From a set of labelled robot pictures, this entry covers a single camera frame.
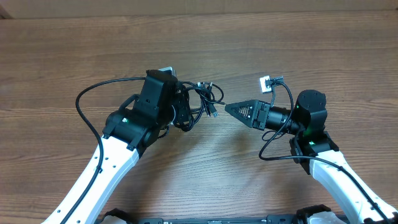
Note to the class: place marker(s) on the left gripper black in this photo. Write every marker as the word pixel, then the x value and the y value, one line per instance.
pixel 181 106

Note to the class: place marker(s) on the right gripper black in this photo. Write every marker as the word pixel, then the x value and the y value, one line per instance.
pixel 260 115

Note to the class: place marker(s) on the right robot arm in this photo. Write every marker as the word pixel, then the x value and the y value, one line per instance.
pixel 312 147

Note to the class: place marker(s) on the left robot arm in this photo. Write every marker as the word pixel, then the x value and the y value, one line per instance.
pixel 128 132

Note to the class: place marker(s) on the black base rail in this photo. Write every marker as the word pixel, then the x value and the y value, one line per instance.
pixel 118 216

